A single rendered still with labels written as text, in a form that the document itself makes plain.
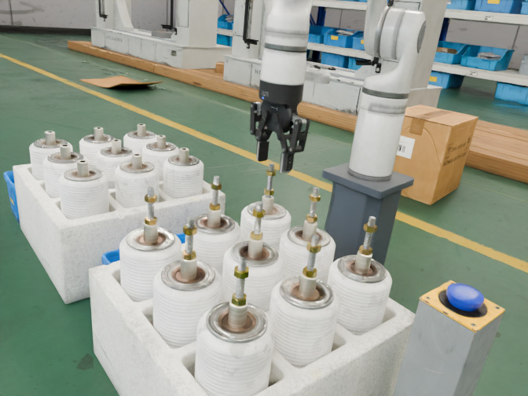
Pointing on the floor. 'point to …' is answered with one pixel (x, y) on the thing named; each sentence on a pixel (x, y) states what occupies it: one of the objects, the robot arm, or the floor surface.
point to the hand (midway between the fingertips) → (273, 159)
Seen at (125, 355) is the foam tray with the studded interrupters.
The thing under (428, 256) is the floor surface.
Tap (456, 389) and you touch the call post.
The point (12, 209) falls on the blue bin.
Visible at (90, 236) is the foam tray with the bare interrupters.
